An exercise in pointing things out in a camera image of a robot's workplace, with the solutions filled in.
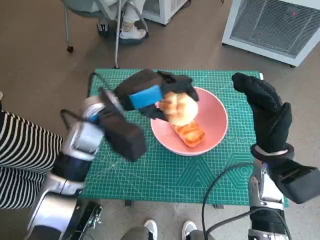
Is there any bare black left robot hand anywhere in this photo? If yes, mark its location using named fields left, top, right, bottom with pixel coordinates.
left=114, top=68, right=200, bottom=121

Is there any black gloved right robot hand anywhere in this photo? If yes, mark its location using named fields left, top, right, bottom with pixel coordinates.
left=231, top=72, right=293, bottom=153

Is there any round bread bun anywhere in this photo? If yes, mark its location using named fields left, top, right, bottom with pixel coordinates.
left=158, top=91, right=200, bottom=127

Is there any pink bowl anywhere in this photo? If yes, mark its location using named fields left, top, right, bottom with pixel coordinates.
left=149, top=86, right=229, bottom=157

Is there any long toasted bread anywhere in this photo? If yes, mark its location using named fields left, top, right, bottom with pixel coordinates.
left=171, top=119, right=206, bottom=148

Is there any green cutting mat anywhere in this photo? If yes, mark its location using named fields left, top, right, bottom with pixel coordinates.
left=83, top=68, right=290, bottom=207

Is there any person on chair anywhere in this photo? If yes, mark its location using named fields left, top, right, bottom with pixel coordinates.
left=96, top=0, right=150, bottom=40

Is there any small white appliance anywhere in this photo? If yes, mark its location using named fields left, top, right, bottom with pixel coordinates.
left=142, top=0, right=192, bottom=25

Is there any large white grille appliance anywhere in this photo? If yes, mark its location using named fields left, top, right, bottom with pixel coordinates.
left=221, top=0, right=320, bottom=68

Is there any grey wheeled chair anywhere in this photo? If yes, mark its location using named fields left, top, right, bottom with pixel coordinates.
left=62, top=0, right=150, bottom=69

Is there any white and black foot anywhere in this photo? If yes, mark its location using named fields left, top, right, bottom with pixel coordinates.
left=181, top=220, right=197, bottom=240
left=143, top=219, right=158, bottom=240

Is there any grey leg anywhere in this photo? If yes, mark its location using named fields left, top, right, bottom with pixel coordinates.
left=186, top=229, right=210, bottom=240
left=120, top=226, right=151, bottom=240

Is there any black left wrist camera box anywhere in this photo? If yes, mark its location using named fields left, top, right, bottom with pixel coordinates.
left=98, top=87, right=148, bottom=162

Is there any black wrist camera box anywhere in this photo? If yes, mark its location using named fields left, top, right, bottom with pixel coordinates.
left=271, top=158, right=320, bottom=205
left=98, top=87, right=148, bottom=162

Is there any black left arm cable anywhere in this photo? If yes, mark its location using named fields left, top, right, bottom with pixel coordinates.
left=89, top=71, right=112, bottom=95
left=59, top=108, right=87, bottom=132

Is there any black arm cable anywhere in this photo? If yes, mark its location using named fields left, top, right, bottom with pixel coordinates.
left=59, top=108, right=87, bottom=132
left=201, top=163, right=255, bottom=240
left=89, top=71, right=112, bottom=95

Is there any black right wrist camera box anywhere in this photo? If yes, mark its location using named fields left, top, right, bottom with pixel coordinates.
left=271, top=158, right=320, bottom=205

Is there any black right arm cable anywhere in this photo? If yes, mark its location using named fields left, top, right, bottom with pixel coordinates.
left=201, top=163, right=255, bottom=240

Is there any black metal frame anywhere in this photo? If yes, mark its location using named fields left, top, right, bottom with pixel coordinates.
left=66, top=199, right=104, bottom=240

